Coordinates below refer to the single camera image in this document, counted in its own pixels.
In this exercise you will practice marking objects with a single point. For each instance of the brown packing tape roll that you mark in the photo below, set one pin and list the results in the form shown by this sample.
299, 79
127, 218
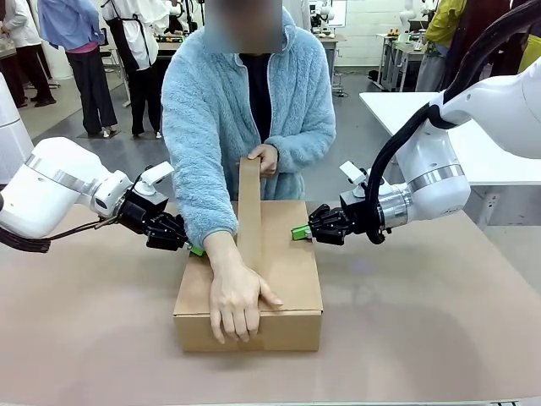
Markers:
249, 211

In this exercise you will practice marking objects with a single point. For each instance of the grey background workbench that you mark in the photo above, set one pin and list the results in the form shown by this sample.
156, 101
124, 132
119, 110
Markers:
399, 46

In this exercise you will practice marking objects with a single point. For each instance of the large white table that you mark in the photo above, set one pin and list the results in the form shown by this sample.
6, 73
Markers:
507, 171

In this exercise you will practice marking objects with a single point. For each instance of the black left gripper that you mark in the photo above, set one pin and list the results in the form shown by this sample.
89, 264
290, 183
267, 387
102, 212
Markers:
141, 209

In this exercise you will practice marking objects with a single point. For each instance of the brown cardboard box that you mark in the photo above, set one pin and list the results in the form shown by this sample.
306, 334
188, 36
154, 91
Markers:
291, 279

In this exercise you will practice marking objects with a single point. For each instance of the person in blue fleece jacket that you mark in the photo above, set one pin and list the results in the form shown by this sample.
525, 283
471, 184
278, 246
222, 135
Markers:
203, 105

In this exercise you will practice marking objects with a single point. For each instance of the person's left forearm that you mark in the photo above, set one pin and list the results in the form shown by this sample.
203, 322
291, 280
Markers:
304, 148

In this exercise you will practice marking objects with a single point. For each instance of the person's right forearm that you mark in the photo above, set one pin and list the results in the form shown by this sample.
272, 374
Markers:
203, 220

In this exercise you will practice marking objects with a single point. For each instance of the person in white coat, apron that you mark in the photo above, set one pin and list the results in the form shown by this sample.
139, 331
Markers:
135, 42

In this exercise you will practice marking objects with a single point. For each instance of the person in yellow-green skirt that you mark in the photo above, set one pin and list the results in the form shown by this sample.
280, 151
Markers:
532, 51

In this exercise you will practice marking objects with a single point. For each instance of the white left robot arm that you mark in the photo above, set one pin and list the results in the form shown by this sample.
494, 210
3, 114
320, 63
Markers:
55, 186

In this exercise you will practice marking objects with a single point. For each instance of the person's right hand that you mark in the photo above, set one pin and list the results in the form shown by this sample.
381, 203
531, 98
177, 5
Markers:
236, 300

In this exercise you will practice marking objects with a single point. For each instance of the wooden top background table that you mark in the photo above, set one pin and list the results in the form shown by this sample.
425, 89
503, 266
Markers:
6, 48

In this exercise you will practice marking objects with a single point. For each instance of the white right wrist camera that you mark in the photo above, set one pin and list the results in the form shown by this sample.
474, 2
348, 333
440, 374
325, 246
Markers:
351, 171

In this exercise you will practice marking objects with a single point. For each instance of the person in yellow jacket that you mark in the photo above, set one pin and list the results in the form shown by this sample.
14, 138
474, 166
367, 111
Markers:
444, 21

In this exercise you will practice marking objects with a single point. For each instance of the person in dark robe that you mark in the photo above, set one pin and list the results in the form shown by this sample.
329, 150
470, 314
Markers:
469, 29

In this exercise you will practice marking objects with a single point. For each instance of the person's left hand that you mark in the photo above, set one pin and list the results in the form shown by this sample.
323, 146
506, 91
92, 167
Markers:
269, 158

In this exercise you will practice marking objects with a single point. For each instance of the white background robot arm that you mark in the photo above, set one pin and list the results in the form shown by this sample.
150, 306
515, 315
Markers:
406, 17

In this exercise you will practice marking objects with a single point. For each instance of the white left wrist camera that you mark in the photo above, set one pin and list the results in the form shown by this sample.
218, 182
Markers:
158, 171

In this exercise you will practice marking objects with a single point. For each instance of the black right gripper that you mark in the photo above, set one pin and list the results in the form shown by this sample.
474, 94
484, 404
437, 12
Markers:
357, 215

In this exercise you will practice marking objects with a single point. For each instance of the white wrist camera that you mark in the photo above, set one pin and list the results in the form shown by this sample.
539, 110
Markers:
158, 171
351, 171

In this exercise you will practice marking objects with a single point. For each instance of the person in white shirt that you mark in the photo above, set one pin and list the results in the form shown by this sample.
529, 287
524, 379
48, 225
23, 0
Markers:
23, 25

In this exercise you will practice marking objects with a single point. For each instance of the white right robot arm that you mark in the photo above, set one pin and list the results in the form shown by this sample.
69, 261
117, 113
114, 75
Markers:
435, 160

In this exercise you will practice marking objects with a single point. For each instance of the white cylindrical air purifier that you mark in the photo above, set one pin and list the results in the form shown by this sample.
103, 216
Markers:
12, 127

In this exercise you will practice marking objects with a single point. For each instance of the person in blue shirt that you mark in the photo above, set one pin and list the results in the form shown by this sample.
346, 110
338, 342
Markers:
84, 25

